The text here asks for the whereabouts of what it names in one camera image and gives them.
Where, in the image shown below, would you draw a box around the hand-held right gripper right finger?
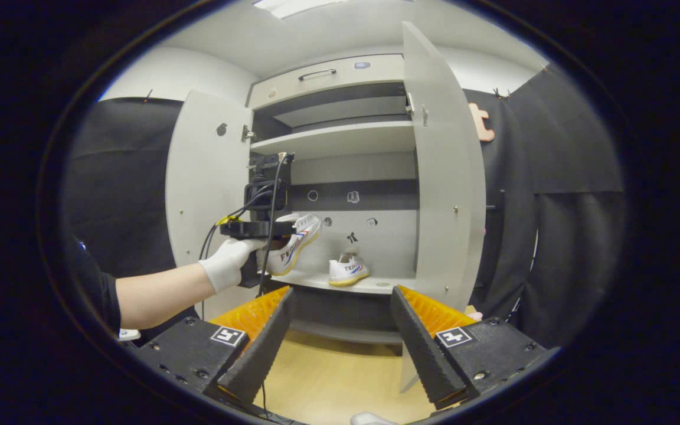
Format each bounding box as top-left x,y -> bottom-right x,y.
388,285 -> 559,412

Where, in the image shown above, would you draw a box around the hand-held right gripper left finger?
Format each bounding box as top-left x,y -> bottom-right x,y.
130,286 -> 296,408

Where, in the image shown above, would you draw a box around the white canvas shoe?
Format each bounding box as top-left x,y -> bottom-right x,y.
263,212 -> 323,277
328,253 -> 370,287

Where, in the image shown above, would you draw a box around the shoe cabinet door checkered sticker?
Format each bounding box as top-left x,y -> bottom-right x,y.
165,90 -> 256,322

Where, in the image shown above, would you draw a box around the shoe cabinet door square stickers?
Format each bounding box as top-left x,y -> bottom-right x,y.
399,22 -> 505,393

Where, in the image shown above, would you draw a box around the grey cabinet drawer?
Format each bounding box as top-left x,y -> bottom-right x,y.
248,54 -> 406,111

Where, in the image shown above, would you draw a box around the person's black shirt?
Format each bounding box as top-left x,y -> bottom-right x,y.
71,236 -> 122,337

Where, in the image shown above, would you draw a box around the ceiling light panel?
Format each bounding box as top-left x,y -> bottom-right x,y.
253,0 -> 346,19

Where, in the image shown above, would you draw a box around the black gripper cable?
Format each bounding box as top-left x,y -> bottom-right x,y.
198,152 -> 295,419

